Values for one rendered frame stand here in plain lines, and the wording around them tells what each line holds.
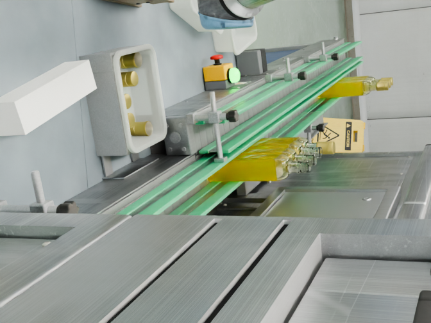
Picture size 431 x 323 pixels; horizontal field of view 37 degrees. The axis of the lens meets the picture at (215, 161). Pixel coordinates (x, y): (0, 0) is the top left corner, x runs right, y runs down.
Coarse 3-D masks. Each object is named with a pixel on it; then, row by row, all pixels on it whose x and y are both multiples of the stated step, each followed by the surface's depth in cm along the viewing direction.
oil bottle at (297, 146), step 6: (258, 144) 168; (264, 144) 167; (270, 144) 166; (276, 144) 165; (282, 144) 164; (288, 144) 164; (294, 144) 163; (300, 144) 165; (294, 150) 163; (300, 150) 163
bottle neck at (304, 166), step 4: (292, 164) 153; (296, 164) 152; (300, 164) 152; (304, 164) 152; (308, 164) 153; (292, 168) 153; (296, 168) 152; (300, 168) 152; (304, 168) 152; (308, 168) 154; (292, 172) 154; (296, 172) 153; (300, 172) 153; (304, 172) 153; (308, 172) 152
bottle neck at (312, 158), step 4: (296, 156) 158; (300, 156) 158; (304, 156) 158; (308, 156) 157; (312, 156) 157; (316, 156) 158; (296, 160) 158; (300, 160) 158; (304, 160) 157; (308, 160) 157; (312, 160) 156; (316, 160) 158; (312, 164) 157
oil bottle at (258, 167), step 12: (240, 156) 160; (252, 156) 158; (264, 156) 156; (276, 156) 155; (228, 168) 158; (240, 168) 157; (252, 168) 155; (264, 168) 154; (276, 168) 153; (288, 168) 153; (216, 180) 160; (228, 180) 159; (240, 180) 158; (252, 180) 157; (264, 180) 155; (276, 180) 154
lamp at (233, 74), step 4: (232, 68) 189; (228, 72) 188; (232, 72) 188; (236, 72) 188; (228, 76) 188; (232, 76) 188; (236, 76) 188; (228, 80) 189; (232, 80) 189; (236, 80) 189
